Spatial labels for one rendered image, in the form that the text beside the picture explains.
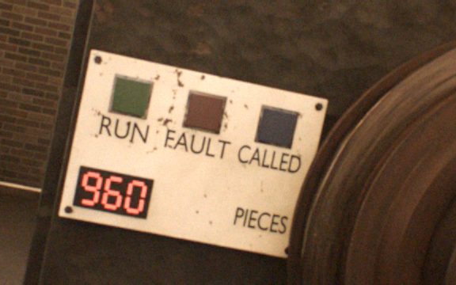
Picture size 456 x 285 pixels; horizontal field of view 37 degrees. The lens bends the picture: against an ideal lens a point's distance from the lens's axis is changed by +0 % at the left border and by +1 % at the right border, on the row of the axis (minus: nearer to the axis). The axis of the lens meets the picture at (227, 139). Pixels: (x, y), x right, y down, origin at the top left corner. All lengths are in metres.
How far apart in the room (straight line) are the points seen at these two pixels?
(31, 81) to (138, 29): 6.08
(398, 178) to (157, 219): 0.27
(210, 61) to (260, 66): 0.06
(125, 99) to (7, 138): 6.17
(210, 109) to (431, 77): 0.23
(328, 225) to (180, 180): 0.19
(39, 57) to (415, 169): 6.30
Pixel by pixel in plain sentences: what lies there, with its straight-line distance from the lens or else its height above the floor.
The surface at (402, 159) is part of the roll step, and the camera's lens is 0.61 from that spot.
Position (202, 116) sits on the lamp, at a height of 1.19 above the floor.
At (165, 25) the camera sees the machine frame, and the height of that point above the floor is 1.28.
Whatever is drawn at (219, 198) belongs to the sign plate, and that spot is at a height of 1.11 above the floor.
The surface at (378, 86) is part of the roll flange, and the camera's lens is 0.69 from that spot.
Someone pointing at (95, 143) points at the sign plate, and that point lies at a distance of 0.73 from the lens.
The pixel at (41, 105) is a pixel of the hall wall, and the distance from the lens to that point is 6.80.
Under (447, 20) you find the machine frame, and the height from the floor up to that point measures 1.36.
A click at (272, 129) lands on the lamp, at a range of 0.73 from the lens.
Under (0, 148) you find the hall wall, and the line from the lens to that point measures 6.90.
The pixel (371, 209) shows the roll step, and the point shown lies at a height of 1.15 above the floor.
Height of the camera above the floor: 1.21
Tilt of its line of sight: 3 degrees down
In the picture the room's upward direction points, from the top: 12 degrees clockwise
